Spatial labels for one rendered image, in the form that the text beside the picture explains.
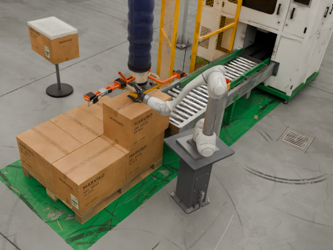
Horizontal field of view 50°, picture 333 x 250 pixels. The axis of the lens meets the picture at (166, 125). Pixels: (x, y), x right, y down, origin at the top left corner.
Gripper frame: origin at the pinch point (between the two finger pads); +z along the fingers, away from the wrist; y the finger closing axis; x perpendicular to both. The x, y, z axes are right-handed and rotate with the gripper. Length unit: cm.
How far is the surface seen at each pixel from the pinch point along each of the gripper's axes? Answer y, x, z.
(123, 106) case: 28.3, 6.5, 14.5
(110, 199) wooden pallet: 121, -28, -2
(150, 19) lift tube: -58, 27, 2
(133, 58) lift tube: -21.4, 16.7, 12.4
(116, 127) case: 47.5, -3.4, 13.4
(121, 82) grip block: -1.8, 2.1, 12.8
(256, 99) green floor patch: 122, 273, -11
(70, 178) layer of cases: 69, -67, 7
